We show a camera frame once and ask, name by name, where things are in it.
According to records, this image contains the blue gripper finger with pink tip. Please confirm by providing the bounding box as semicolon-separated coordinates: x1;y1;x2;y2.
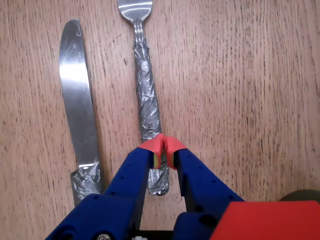
44;133;166;240
163;136;246;215

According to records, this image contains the dark gray tall glass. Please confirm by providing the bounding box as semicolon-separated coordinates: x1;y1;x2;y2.
278;189;320;203

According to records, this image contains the red wrist camera mount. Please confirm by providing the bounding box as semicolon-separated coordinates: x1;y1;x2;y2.
211;200;320;240

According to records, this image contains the fork with taped handle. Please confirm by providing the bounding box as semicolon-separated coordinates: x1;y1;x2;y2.
117;0;170;196

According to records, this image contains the knife with taped handle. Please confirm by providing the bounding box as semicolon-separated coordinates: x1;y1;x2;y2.
59;19;106;207

